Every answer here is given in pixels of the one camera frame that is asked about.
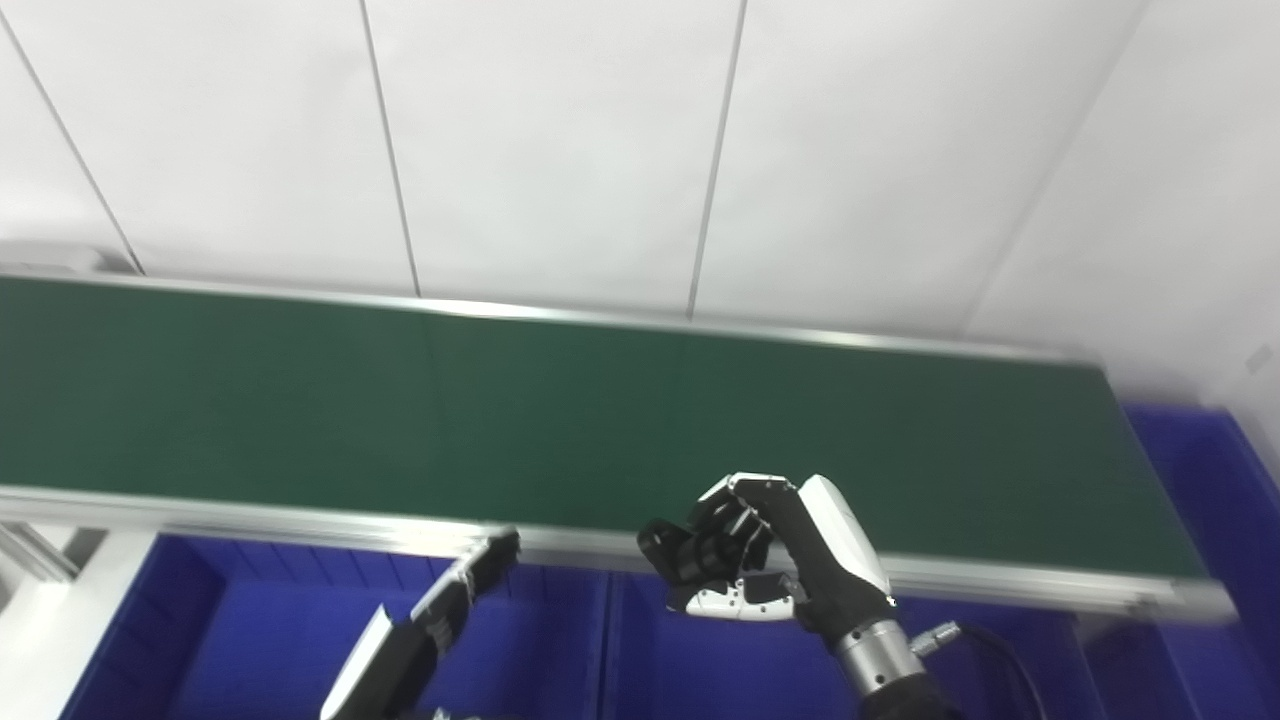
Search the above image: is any green conveyor belt surface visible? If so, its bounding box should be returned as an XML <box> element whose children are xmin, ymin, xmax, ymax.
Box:
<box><xmin>0</xmin><ymin>277</ymin><xmax>1208</xmax><ymax>581</ymax></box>

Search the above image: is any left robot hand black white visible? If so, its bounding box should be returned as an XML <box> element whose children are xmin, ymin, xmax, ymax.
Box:
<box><xmin>320</xmin><ymin>526</ymin><xmax>522</xmax><ymax>720</ymax></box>

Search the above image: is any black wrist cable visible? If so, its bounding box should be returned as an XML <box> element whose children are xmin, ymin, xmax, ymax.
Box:
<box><xmin>908</xmin><ymin>620</ymin><xmax>1048</xmax><ymax>720</ymax></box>

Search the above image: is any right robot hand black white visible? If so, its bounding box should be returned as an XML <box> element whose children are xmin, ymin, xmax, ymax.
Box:
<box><xmin>667</xmin><ymin>471</ymin><xmax>896</xmax><ymax>643</ymax></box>

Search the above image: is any black machined flange part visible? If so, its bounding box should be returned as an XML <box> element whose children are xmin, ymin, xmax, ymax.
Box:
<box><xmin>637</xmin><ymin>514</ymin><xmax>777</xmax><ymax>590</ymax></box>

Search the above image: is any green conveyor belt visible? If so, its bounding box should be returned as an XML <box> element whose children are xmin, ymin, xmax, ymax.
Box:
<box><xmin>0</xmin><ymin>240</ymin><xmax>1241</xmax><ymax>627</ymax></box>

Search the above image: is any blue plastic bin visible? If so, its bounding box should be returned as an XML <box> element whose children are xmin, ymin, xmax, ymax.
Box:
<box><xmin>1085</xmin><ymin>404</ymin><xmax>1280</xmax><ymax>720</ymax></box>
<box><xmin>60</xmin><ymin>532</ymin><xmax>613</xmax><ymax>720</ymax></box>
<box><xmin>600</xmin><ymin>570</ymin><xmax>1101</xmax><ymax>720</ymax></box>

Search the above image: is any white conveyor support stand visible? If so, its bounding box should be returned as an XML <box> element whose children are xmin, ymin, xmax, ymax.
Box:
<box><xmin>0</xmin><ymin>520</ymin><xmax>158</xmax><ymax>720</ymax></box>

